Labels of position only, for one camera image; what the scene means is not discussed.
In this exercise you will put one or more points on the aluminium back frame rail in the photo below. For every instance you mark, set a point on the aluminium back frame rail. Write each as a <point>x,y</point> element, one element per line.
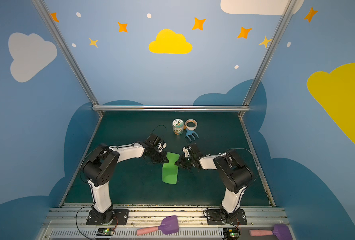
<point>171,108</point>

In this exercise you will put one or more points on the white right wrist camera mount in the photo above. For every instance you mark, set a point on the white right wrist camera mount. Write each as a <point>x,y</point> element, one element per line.
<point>192,151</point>

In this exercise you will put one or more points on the green circuit board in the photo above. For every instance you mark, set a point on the green circuit board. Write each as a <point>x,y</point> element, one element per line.
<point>231,234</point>
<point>105,232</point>

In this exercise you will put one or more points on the aluminium right corner post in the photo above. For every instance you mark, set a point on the aluminium right corner post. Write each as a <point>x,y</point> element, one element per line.
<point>277,36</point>

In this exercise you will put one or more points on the right green circuit board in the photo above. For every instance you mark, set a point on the right green circuit board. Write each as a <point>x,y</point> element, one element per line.
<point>231,234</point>

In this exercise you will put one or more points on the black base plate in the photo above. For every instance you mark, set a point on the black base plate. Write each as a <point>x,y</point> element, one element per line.
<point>110,217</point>
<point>221,217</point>

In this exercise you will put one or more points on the aluminium left corner post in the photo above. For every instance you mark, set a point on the aluminium left corner post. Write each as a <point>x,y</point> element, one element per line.
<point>55,32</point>

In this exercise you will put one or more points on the green square paper sheet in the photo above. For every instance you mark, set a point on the green square paper sheet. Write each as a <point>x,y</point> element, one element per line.
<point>170,169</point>

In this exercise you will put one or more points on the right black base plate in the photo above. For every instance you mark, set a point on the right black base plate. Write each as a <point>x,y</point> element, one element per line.
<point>221,217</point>

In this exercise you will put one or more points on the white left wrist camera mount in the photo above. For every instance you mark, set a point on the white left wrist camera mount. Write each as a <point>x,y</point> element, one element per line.
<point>156,142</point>

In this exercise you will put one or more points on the aluminium front rail base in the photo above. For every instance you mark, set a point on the aluminium front rail base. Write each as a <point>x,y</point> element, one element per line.
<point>148,222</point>

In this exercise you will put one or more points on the aluminium corner post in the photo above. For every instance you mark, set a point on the aluminium corner post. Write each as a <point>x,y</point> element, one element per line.
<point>55,32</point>
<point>277,36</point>

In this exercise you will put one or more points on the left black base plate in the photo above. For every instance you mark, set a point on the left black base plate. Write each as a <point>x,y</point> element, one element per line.
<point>110,217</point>

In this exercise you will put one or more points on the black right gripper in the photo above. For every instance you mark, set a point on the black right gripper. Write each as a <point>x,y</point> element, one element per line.
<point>184,160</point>

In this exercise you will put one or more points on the white tape roll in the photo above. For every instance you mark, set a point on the white tape roll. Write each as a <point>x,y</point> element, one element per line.
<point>191,124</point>

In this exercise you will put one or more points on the carrot snack jar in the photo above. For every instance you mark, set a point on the carrot snack jar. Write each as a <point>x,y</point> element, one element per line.
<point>178,126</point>

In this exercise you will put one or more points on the blue garden hand rake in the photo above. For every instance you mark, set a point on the blue garden hand rake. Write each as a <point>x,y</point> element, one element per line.
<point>191,135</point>

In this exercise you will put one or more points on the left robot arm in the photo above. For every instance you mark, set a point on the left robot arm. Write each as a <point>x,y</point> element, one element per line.
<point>98,169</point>

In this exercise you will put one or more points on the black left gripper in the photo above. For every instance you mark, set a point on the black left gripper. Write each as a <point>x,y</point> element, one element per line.
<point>158,154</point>

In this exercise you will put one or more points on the purple scoop pink handle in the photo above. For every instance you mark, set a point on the purple scoop pink handle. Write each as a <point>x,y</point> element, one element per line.
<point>282,232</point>
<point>168,225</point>

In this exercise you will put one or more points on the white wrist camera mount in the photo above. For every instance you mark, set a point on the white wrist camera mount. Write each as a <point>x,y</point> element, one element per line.
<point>192,151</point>
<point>156,142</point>

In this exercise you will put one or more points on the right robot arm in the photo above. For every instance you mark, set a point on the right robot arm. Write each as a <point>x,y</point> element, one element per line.
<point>234,174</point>

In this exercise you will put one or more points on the left green circuit board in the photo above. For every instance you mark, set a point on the left green circuit board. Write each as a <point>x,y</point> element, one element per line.
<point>105,232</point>

